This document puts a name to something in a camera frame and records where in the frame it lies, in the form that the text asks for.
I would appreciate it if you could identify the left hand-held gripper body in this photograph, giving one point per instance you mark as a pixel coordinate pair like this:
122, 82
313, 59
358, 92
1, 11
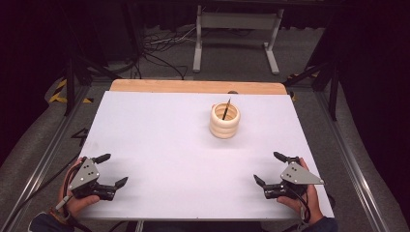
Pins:
85, 175

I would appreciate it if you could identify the white metal stand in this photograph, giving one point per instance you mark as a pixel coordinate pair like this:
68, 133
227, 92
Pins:
237, 21

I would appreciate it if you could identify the person's right hand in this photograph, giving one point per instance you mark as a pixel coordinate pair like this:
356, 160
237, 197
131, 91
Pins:
312, 201

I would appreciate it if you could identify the cream ribbed brush holder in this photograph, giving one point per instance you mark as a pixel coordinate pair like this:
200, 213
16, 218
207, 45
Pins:
224, 124

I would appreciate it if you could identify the black tripod stand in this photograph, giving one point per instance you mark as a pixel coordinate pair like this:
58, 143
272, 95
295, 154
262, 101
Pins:
325, 83
80, 71

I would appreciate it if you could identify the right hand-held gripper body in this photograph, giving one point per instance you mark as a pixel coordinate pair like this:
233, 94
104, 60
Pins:
298, 176

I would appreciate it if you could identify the person's left hand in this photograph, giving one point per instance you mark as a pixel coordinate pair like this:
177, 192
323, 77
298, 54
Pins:
79, 203

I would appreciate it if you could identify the dark thin brush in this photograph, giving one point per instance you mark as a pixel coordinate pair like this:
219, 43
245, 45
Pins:
226, 109

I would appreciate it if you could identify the aluminium frame rail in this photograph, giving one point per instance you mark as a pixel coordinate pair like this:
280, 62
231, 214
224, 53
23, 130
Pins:
351, 164
38, 167

